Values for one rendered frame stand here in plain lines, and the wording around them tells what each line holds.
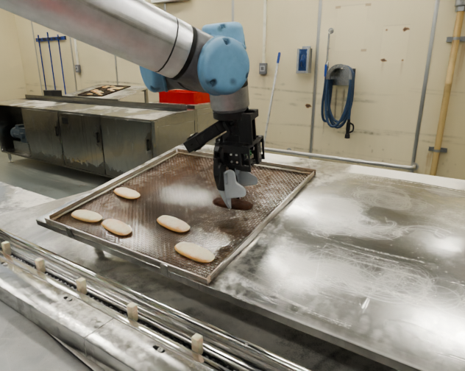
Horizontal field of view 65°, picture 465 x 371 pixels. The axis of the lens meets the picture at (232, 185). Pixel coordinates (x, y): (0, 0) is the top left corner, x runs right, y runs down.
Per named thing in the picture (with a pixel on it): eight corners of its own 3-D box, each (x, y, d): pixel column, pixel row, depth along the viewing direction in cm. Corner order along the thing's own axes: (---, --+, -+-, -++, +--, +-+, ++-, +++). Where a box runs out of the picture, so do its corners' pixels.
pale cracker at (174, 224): (153, 221, 86) (151, 218, 85) (165, 215, 88) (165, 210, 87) (181, 235, 79) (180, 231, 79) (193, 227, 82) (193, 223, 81)
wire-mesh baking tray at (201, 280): (45, 223, 91) (44, 218, 90) (178, 152, 127) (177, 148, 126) (207, 285, 64) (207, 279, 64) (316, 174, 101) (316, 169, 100)
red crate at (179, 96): (158, 102, 433) (157, 90, 429) (176, 100, 462) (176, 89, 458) (193, 104, 409) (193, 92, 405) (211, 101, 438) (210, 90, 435)
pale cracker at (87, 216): (67, 216, 92) (66, 213, 91) (79, 209, 95) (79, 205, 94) (94, 224, 87) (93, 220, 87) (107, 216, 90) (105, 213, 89)
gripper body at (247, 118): (250, 176, 72) (245, 115, 66) (212, 171, 75) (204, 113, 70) (265, 161, 77) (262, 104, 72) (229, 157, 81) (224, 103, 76)
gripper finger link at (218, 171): (220, 193, 75) (219, 150, 72) (214, 192, 75) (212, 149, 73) (231, 186, 79) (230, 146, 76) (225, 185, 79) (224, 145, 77)
